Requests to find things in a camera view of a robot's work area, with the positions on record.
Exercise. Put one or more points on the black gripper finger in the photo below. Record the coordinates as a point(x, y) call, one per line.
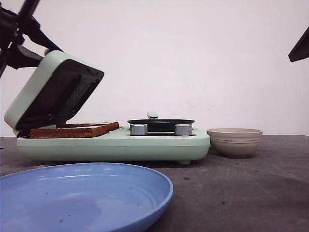
point(301, 49)

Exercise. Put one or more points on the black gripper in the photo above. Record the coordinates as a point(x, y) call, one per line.
point(12, 28)

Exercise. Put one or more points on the mint green hinged lid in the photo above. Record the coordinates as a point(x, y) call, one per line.
point(55, 92)

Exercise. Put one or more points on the toast bread slice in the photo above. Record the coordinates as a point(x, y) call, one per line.
point(99, 128)
point(62, 133)

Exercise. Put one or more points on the beige ribbed bowl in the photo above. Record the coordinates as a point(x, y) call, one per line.
point(235, 142)

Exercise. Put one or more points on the mint green breakfast maker base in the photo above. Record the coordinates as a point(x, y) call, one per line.
point(118, 145)

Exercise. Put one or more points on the silver left control knob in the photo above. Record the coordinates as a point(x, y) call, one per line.
point(138, 129)

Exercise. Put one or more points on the silver control knob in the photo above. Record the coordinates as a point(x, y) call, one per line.
point(183, 130)
point(138, 129)

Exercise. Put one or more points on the silver right control knob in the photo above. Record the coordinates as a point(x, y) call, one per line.
point(183, 130)

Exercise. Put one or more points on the black round frying pan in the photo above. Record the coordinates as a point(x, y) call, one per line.
point(154, 124)

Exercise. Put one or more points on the blue round plate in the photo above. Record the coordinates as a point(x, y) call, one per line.
point(85, 197)

